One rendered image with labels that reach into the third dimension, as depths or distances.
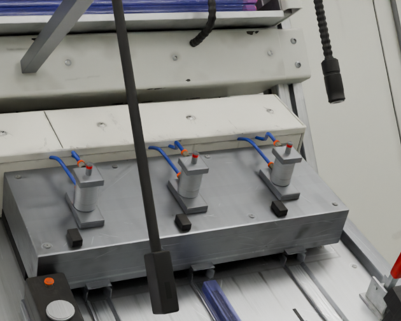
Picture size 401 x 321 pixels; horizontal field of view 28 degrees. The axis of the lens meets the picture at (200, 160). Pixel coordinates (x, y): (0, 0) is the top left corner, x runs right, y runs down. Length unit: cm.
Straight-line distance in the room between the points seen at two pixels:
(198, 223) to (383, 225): 217
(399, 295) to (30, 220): 38
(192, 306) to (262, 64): 36
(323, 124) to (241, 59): 187
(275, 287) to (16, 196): 28
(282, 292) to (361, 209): 206
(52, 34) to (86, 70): 15
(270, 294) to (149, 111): 25
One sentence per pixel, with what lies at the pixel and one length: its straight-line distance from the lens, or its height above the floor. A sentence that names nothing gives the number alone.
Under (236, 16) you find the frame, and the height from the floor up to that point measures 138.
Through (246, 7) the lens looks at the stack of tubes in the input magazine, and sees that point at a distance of 99.
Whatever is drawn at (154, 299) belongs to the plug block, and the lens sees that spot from 59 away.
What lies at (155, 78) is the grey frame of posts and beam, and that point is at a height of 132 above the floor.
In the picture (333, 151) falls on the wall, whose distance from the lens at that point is 285.
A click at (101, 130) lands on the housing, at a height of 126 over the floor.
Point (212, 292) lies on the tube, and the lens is 79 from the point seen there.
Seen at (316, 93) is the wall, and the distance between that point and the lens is 287.
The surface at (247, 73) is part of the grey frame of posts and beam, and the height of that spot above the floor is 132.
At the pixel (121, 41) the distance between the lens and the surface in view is 61.
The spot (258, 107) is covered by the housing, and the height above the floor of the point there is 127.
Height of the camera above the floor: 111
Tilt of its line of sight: 7 degrees up
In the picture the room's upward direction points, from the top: 9 degrees counter-clockwise
